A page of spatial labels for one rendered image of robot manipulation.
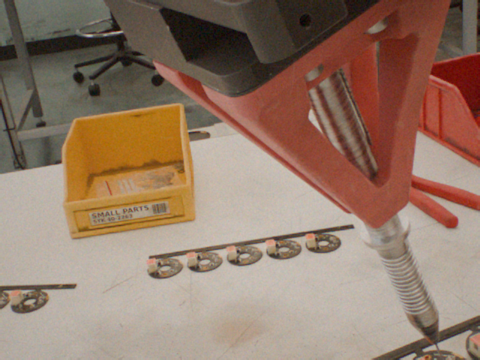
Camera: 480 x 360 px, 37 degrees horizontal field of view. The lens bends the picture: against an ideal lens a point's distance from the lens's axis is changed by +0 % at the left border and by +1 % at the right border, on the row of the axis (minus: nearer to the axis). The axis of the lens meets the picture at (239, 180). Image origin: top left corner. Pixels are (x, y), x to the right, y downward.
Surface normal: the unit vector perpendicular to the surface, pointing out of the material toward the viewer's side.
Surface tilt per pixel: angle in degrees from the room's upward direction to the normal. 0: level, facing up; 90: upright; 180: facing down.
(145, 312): 0
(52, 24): 90
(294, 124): 110
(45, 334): 0
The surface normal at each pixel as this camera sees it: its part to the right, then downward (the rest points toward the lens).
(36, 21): 0.14, 0.40
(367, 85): 0.44, 0.27
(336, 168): 0.57, 0.54
